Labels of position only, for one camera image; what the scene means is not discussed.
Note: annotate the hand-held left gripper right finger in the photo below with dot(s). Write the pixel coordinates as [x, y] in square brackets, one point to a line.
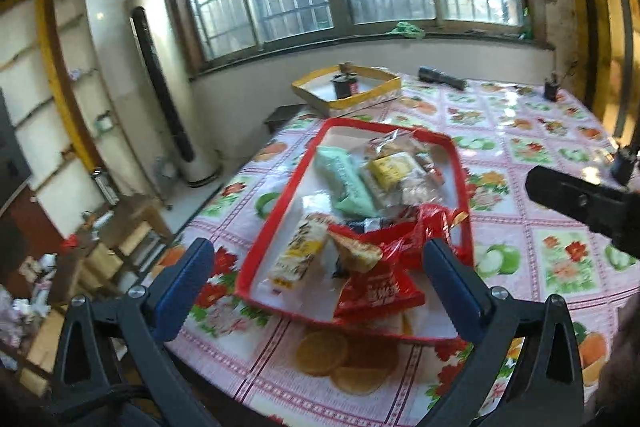
[452, 292]

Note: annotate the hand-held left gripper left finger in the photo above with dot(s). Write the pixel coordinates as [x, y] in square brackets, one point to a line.
[185, 292]

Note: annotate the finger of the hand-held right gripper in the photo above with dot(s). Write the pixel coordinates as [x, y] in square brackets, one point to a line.
[580, 202]

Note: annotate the crinkled red gold snack packet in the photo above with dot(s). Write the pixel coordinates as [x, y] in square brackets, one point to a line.
[425, 232]

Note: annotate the red snack packet white print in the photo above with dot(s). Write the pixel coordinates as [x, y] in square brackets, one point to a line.
[380, 294]

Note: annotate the red plastic tray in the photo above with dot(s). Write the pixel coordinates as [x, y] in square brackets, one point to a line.
[280, 297]

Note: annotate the clear packet of brown cake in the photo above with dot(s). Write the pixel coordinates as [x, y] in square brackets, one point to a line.
[420, 192]

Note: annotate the beige triangular snack packet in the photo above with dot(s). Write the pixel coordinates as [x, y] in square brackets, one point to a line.
[355, 252]

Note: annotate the dark blue snack packet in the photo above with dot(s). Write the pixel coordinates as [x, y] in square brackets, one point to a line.
[370, 225]

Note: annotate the long white snack packet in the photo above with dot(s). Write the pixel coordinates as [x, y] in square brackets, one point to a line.
[300, 252]

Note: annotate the yellow snack packet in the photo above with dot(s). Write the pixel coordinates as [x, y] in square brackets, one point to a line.
[392, 169]

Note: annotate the pale green snack packet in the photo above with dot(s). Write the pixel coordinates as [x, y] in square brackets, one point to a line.
[345, 182]

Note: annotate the clear packet of brown snacks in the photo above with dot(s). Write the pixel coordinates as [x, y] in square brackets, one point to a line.
[395, 147]

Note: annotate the light wooden stool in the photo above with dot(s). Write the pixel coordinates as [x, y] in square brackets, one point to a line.
[135, 217]

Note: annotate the small dark bottle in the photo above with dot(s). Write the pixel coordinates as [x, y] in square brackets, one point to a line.
[552, 91]

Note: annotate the black flashlight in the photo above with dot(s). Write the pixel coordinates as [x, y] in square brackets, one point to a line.
[442, 78]

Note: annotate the white standing air conditioner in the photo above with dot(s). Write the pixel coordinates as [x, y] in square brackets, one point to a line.
[170, 107]

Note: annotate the dark wooden stool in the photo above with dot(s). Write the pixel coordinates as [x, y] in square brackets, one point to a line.
[285, 117]

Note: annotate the yellow cardboard box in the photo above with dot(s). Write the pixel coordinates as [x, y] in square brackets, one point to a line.
[365, 99]

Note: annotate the dark bottle with red label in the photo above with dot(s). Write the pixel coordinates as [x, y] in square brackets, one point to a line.
[344, 86]

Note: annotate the green cloth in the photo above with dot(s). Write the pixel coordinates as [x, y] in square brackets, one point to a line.
[407, 30]

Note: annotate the yellow wooden door frame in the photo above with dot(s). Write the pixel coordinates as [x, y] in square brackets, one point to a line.
[605, 32]

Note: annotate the yellow framed wall shelves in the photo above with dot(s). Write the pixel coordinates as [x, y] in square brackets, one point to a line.
[50, 82]

